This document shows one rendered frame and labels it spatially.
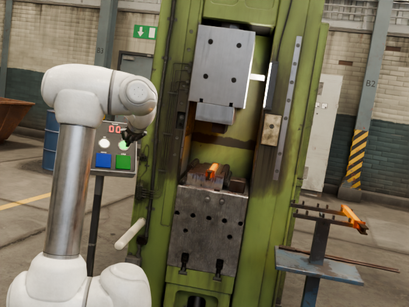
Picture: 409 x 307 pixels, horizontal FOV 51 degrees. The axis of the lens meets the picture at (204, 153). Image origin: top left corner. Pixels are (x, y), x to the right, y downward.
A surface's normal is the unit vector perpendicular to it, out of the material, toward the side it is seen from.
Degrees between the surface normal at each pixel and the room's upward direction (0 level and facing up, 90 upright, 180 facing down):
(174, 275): 90
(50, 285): 78
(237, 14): 90
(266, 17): 90
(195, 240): 90
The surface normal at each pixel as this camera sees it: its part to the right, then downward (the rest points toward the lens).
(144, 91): 0.22, 0.04
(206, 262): -0.11, 0.11
